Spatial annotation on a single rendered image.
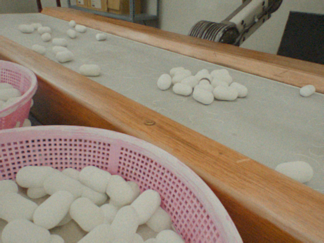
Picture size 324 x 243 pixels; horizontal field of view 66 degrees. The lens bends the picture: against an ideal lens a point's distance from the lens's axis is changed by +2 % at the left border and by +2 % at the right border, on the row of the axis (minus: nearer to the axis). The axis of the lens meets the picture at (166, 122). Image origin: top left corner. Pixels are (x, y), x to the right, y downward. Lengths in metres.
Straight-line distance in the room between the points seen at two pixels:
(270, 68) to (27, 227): 0.48
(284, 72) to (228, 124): 0.24
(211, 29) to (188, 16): 2.05
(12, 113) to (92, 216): 0.17
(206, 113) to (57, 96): 0.20
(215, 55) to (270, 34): 1.91
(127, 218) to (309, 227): 0.12
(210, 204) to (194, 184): 0.02
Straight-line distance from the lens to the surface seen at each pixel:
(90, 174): 0.23
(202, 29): 0.83
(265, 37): 2.52
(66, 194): 0.22
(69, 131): 0.25
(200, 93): 0.37
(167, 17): 3.02
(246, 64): 0.57
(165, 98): 0.38
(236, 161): 0.22
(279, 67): 0.55
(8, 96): 0.42
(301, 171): 0.25
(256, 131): 0.33
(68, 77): 0.39
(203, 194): 0.18
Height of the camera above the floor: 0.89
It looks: 29 degrees down
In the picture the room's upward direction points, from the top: 4 degrees clockwise
